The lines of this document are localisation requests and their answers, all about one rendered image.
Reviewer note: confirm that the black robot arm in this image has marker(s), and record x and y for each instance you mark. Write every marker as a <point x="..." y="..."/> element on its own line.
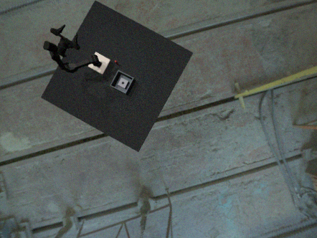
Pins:
<point x="56" y="51"/>

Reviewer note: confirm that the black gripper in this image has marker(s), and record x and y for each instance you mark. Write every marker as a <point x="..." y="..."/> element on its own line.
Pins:
<point x="64" y="42"/>

